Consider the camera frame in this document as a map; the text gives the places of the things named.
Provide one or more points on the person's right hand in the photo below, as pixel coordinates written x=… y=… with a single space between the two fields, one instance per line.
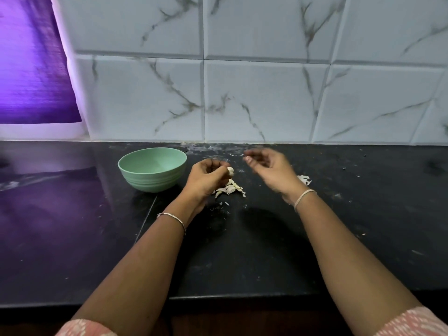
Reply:
x=276 y=172

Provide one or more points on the person's left hand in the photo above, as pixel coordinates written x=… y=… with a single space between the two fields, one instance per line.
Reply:
x=203 y=182

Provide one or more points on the garlic clove cluster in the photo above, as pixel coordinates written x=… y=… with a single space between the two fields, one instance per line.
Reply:
x=229 y=188

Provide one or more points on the white garlic bulb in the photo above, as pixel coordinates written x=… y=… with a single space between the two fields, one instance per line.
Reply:
x=230 y=171

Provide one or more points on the mint green bowl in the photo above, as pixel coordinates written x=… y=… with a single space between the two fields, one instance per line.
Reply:
x=152 y=168

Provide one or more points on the person's right forearm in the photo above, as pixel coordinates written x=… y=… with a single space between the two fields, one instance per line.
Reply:
x=357 y=266

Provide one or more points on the person's left forearm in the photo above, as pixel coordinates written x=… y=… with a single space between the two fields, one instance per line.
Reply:
x=133 y=273

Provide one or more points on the pile of white garlic peels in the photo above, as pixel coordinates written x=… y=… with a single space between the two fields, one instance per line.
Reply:
x=304 y=179

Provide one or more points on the pink patterned left sleeve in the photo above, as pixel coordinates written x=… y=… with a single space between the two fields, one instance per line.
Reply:
x=85 y=328

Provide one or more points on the pink patterned sleeve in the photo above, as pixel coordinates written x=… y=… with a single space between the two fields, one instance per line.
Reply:
x=416 y=322
x=85 y=328

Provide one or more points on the pink patterned right sleeve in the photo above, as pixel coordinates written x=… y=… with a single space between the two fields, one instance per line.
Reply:
x=416 y=322

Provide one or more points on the purple cloth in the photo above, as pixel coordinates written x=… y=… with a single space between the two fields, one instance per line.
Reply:
x=31 y=59

